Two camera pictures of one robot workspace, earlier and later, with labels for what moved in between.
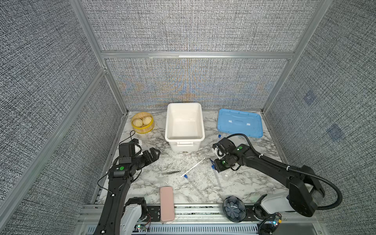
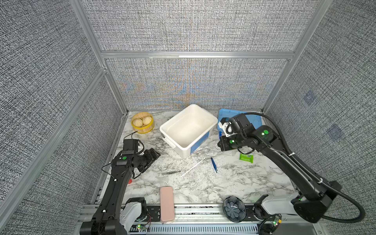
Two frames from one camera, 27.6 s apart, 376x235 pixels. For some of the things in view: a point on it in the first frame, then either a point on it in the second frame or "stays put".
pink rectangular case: (167, 203) stays put
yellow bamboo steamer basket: (142, 122) stays put
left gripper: (154, 156) stays put
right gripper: (218, 166) -> (223, 145)
